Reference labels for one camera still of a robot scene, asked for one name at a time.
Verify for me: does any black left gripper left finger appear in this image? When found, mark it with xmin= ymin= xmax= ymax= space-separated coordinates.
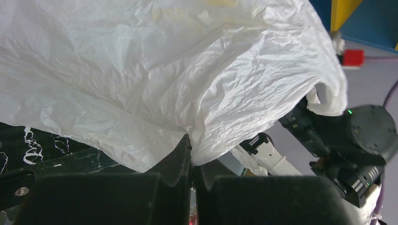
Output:
xmin=14 ymin=135 xmax=191 ymax=225

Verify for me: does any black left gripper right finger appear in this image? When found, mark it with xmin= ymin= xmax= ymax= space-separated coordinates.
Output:
xmin=194 ymin=160 xmax=358 ymax=225

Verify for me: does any white plastic grocery bag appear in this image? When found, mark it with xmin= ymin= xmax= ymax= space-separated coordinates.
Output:
xmin=0 ymin=0 xmax=347 ymax=172

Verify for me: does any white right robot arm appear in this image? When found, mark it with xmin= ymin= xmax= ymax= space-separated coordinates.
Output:
xmin=279 ymin=98 xmax=398 ymax=225

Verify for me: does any colourful wooden shelf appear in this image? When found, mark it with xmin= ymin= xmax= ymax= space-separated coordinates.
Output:
xmin=310 ymin=0 xmax=398 ymax=53

